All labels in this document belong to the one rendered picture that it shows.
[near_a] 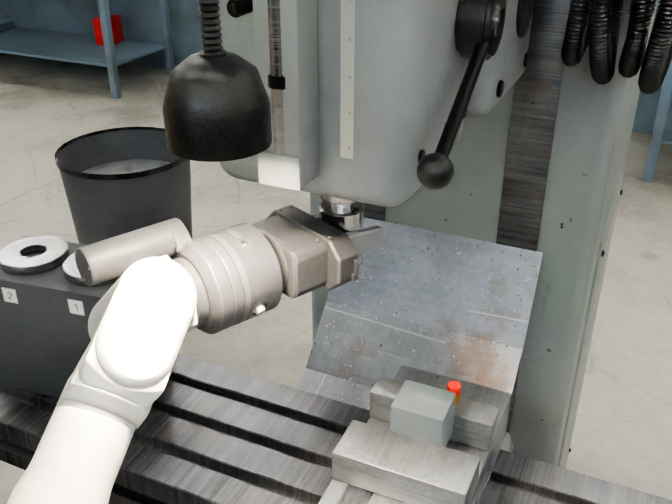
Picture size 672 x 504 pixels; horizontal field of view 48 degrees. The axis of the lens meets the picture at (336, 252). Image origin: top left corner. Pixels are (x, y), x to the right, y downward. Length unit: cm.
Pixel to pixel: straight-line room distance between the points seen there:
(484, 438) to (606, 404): 174
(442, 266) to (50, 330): 57
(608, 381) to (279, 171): 219
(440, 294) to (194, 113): 74
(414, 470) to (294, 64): 44
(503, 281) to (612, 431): 143
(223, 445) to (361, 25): 61
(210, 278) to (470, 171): 56
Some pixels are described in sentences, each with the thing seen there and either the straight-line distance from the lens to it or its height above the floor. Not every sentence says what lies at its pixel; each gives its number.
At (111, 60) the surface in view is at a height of 27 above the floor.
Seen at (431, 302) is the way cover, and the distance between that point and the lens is 118.
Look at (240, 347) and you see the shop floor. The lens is 274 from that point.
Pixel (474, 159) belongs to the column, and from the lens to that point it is 112.
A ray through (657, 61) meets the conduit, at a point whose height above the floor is 140.
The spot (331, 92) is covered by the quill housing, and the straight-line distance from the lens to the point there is 63.
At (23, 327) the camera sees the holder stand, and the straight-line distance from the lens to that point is 110.
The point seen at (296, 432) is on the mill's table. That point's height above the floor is 91.
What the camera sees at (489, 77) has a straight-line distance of 79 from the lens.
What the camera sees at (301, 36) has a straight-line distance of 60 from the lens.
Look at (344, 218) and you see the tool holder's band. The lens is 76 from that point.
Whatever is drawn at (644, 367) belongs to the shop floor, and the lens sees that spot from 284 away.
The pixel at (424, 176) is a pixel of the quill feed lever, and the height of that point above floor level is 136.
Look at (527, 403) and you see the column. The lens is 130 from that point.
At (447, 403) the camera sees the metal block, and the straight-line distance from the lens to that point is 86.
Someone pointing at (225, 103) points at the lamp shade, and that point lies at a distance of 49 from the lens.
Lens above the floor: 160
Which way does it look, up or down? 29 degrees down
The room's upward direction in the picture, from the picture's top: straight up
